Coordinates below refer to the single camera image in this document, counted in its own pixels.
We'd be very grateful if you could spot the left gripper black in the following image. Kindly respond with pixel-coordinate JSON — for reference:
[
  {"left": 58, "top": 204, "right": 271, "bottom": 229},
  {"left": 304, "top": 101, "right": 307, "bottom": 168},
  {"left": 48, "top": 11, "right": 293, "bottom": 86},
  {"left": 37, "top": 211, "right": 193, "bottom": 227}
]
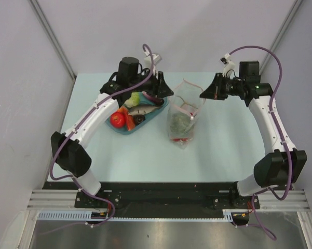
[{"left": 128, "top": 67, "right": 172, "bottom": 99}]

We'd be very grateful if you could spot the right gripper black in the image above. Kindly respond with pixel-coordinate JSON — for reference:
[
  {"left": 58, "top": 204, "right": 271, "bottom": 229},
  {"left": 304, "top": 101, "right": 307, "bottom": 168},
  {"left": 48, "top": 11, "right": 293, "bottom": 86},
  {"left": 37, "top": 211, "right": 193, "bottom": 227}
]
[{"left": 200, "top": 73, "right": 245, "bottom": 101}]

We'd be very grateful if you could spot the clear zip top bag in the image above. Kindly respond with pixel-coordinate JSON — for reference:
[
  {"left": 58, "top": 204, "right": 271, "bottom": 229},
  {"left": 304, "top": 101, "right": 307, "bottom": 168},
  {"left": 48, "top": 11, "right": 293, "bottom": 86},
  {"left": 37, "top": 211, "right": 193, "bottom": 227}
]
[{"left": 167, "top": 79, "right": 206, "bottom": 149}]

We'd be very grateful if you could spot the green cabbage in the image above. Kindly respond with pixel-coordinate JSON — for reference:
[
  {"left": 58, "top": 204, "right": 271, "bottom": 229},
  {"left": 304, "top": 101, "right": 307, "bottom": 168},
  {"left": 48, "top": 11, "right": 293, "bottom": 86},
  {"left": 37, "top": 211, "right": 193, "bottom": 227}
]
[{"left": 124, "top": 92, "right": 140, "bottom": 108}]

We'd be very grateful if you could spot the green striped melon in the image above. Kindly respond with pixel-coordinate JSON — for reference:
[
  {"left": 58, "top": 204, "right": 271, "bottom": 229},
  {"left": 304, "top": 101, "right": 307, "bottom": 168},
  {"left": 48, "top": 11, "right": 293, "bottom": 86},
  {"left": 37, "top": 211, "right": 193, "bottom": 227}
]
[{"left": 169, "top": 95, "right": 199, "bottom": 136}]

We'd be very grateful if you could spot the red cherry tomato bunch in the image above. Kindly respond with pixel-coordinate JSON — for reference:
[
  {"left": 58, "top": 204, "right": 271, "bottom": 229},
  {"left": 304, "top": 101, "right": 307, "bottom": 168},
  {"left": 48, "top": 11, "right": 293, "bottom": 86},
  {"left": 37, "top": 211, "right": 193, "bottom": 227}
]
[{"left": 171, "top": 137, "right": 189, "bottom": 144}]

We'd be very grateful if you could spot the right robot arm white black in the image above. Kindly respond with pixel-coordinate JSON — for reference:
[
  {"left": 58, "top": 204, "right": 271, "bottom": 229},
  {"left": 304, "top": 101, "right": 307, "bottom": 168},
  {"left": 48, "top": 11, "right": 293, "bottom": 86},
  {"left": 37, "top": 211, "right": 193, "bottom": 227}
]
[{"left": 200, "top": 58, "right": 307, "bottom": 208}]

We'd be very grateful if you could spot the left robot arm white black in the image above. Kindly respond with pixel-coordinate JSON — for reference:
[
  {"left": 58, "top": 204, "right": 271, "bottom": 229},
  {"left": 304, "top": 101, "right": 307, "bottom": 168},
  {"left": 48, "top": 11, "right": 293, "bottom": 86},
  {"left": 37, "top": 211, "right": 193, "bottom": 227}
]
[{"left": 50, "top": 53, "right": 173, "bottom": 208}]

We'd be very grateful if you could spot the purple eggplant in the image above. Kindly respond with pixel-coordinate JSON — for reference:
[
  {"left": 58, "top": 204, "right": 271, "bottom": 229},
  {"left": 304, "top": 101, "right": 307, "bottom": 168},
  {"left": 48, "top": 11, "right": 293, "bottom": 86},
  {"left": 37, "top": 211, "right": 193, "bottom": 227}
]
[{"left": 142, "top": 91, "right": 165, "bottom": 106}]

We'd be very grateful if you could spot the teal plastic tray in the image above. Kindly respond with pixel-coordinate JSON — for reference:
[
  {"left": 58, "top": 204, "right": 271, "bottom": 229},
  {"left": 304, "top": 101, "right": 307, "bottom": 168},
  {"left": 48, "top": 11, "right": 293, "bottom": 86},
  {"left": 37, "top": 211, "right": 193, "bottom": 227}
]
[{"left": 105, "top": 92, "right": 169, "bottom": 135}]

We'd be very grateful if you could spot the grey fish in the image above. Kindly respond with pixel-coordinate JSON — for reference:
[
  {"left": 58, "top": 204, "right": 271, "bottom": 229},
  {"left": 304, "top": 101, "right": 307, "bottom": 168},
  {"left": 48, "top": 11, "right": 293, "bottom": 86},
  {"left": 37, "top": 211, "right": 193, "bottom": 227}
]
[{"left": 128, "top": 103, "right": 161, "bottom": 116}]

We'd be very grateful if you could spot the red apple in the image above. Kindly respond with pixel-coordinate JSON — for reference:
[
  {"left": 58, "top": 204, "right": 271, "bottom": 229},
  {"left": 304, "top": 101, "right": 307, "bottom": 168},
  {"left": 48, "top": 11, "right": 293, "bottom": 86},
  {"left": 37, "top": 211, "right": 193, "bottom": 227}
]
[{"left": 110, "top": 112, "right": 126, "bottom": 129}]

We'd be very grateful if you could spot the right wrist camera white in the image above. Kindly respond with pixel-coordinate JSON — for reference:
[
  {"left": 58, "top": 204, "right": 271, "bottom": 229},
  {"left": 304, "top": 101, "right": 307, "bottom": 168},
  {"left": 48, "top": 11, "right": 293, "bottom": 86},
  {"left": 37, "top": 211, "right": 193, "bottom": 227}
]
[{"left": 220, "top": 53, "right": 235, "bottom": 77}]

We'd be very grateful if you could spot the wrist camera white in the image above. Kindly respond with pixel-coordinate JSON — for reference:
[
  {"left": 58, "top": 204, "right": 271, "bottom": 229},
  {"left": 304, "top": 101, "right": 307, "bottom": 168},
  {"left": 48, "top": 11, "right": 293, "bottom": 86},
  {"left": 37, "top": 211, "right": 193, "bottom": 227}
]
[
  {"left": 143, "top": 50, "right": 162, "bottom": 71},
  {"left": 220, "top": 53, "right": 235, "bottom": 77}
]

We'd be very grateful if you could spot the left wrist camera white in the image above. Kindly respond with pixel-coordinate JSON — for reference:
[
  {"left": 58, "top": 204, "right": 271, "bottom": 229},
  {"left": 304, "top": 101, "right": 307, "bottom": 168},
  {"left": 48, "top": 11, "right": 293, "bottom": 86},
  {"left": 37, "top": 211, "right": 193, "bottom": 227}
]
[{"left": 143, "top": 50, "right": 162, "bottom": 71}]

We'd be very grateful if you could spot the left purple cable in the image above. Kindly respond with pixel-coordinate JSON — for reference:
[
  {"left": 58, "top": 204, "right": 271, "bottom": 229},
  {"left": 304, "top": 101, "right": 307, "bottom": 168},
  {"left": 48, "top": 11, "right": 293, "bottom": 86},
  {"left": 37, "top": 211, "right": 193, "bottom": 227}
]
[{"left": 38, "top": 44, "right": 158, "bottom": 236}]

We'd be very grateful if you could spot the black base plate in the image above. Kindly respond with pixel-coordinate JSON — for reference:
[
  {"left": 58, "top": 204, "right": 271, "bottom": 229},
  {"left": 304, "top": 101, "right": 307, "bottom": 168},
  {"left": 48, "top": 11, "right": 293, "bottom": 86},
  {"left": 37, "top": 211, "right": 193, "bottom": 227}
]
[{"left": 41, "top": 181, "right": 293, "bottom": 219}]

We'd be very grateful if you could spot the right aluminium frame post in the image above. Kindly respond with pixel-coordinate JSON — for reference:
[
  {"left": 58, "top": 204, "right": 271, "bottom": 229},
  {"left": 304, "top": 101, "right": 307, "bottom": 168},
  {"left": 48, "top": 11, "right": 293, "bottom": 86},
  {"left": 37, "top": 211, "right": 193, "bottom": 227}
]
[{"left": 254, "top": 0, "right": 304, "bottom": 78}]

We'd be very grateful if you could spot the aluminium frame post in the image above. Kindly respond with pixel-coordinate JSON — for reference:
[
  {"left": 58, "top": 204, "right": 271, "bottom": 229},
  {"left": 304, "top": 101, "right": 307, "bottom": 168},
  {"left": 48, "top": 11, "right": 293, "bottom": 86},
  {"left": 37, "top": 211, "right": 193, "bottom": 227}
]
[
  {"left": 254, "top": 0, "right": 304, "bottom": 78},
  {"left": 28, "top": 0, "right": 77, "bottom": 82}
]

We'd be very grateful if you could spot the aluminium rail front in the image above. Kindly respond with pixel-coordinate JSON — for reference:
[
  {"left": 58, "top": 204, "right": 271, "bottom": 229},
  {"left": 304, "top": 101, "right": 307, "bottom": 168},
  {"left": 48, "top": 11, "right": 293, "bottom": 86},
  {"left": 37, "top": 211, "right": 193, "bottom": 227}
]
[{"left": 27, "top": 189, "right": 310, "bottom": 212}]

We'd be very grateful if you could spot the left aluminium frame post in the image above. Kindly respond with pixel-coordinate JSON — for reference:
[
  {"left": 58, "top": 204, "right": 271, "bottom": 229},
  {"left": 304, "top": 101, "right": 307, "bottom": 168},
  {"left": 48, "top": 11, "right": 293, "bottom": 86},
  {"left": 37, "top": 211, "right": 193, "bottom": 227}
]
[{"left": 28, "top": 0, "right": 77, "bottom": 82}]

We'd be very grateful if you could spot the light blue cable duct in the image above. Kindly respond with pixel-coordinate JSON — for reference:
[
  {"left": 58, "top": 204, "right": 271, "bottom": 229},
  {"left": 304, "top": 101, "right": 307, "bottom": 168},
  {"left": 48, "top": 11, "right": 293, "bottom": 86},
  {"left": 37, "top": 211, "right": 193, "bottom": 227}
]
[{"left": 37, "top": 210, "right": 249, "bottom": 223}]

